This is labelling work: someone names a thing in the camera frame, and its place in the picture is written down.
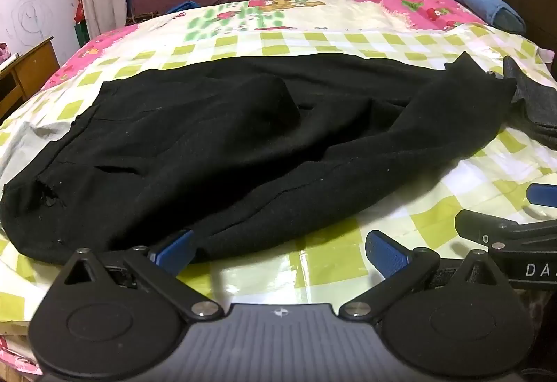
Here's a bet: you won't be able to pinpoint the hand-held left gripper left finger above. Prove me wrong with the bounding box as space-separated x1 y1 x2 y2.
56 229 225 320

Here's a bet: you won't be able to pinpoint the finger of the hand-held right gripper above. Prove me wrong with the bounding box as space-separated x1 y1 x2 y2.
455 209 523 244
526 183 557 209

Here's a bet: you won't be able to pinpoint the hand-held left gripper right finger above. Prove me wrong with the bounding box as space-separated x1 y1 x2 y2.
338 230 511 319

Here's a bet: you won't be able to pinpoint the black pants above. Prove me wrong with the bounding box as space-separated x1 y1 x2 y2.
0 51 518 265

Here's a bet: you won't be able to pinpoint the dark grey garment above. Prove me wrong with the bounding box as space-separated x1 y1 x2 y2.
502 55 557 145

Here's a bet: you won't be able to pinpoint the blue pillow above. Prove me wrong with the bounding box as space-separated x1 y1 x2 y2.
435 0 527 35

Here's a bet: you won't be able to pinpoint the green box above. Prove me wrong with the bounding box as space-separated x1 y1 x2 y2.
74 21 91 48

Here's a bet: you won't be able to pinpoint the wooden desk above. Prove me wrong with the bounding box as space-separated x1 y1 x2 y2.
0 36 61 119

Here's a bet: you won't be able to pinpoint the checkered printed bed cover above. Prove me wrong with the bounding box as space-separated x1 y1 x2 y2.
0 0 557 369

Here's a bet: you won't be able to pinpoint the blue cloth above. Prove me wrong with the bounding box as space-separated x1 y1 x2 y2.
167 0 201 14

